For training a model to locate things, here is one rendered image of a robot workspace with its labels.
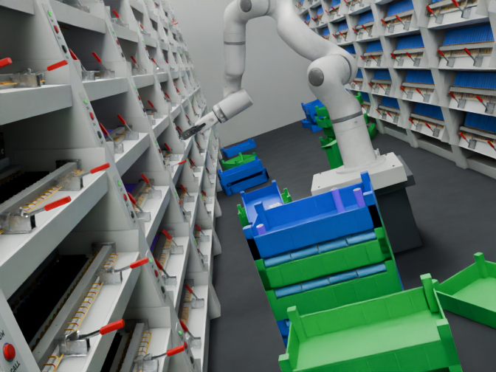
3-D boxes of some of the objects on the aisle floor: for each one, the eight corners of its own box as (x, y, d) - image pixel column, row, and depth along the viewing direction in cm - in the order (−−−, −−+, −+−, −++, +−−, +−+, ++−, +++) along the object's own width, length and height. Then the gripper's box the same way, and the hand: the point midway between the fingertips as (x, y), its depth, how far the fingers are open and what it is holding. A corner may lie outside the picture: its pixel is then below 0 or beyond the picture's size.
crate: (366, 159, 351) (357, 129, 347) (341, 177, 331) (331, 145, 327) (356, 161, 357) (347, 131, 353) (330, 178, 337) (320, 147, 333)
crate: (291, 221, 282) (286, 209, 278) (252, 235, 283) (248, 223, 279) (278, 190, 308) (274, 179, 303) (243, 203, 308) (239, 191, 304)
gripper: (214, 105, 247) (179, 127, 249) (213, 108, 232) (176, 131, 233) (224, 119, 249) (188, 142, 250) (223, 123, 233) (186, 147, 234)
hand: (187, 134), depth 242 cm, fingers open, 3 cm apart
